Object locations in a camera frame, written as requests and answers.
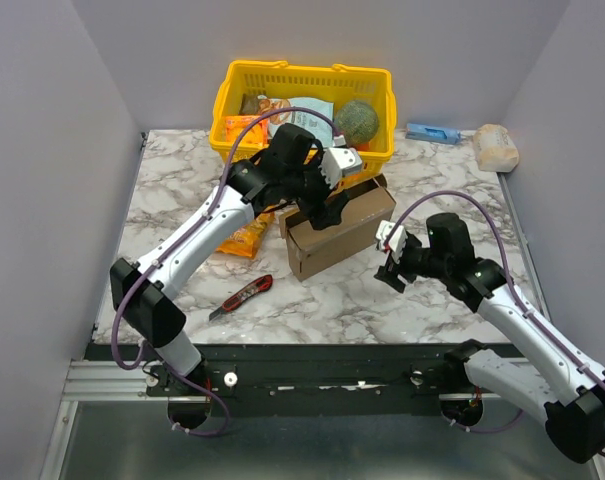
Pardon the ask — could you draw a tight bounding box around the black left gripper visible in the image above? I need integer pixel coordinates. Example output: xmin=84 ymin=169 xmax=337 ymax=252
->
xmin=282 ymin=150 xmax=350 ymax=230

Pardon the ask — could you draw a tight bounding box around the brown cardboard express box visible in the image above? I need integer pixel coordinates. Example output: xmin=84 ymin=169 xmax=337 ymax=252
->
xmin=279 ymin=174 xmax=396 ymax=281

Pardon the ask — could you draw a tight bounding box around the red black utility knife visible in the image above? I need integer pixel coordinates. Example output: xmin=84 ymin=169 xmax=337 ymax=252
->
xmin=209 ymin=274 xmax=273 ymax=321

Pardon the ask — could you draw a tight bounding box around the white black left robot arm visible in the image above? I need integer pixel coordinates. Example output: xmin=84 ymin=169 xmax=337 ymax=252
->
xmin=110 ymin=124 xmax=363 ymax=395

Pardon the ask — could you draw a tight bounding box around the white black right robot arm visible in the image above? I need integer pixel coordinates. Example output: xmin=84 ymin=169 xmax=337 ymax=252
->
xmin=375 ymin=213 xmax=605 ymax=464

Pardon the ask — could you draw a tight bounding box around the orange snack box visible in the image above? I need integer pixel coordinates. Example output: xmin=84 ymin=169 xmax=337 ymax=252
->
xmin=224 ymin=115 xmax=268 ymax=147

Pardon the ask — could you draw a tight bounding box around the light blue cassava chips bag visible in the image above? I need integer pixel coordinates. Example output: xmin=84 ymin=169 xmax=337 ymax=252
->
xmin=257 ymin=95 xmax=334 ymax=146

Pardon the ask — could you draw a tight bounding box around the orange gummy candy bag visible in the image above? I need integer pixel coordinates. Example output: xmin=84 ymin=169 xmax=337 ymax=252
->
xmin=216 ymin=213 xmax=275 ymax=259

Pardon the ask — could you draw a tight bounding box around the green netted melon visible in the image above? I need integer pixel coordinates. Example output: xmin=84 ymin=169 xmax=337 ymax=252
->
xmin=334 ymin=100 xmax=380 ymax=147

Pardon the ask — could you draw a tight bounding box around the blue flat package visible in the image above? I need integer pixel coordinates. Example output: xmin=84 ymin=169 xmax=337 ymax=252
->
xmin=405 ymin=123 xmax=461 ymax=145

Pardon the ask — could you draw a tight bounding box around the yellow plastic shopping basket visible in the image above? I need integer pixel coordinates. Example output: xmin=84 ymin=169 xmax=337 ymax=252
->
xmin=209 ymin=60 xmax=397 ymax=190

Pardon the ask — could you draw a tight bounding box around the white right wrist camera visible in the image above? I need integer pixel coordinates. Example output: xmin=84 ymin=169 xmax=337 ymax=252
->
xmin=375 ymin=220 xmax=407 ymax=263

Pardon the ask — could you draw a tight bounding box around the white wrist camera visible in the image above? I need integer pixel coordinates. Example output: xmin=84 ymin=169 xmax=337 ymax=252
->
xmin=375 ymin=220 xmax=407 ymax=263
xmin=320 ymin=147 xmax=363 ymax=189

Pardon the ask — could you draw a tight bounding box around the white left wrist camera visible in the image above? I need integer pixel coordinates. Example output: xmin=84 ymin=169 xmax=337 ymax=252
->
xmin=320 ymin=147 xmax=363 ymax=189

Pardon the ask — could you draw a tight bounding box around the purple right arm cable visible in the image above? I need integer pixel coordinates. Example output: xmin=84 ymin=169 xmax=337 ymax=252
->
xmin=381 ymin=189 xmax=605 ymax=464

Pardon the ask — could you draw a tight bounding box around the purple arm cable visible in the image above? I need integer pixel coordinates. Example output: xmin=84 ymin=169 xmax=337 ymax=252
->
xmin=110 ymin=107 xmax=346 ymax=439
xmin=381 ymin=189 xmax=605 ymax=464

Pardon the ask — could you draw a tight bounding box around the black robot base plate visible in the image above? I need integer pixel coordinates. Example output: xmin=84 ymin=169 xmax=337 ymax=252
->
xmin=146 ymin=342 xmax=503 ymax=419

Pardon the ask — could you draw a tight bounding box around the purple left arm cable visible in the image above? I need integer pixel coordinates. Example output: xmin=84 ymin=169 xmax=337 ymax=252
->
xmin=110 ymin=107 xmax=346 ymax=439

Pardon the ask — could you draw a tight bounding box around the aluminium frame rail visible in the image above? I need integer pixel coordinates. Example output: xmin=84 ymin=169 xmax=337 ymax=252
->
xmin=39 ymin=357 xmax=605 ymax=480

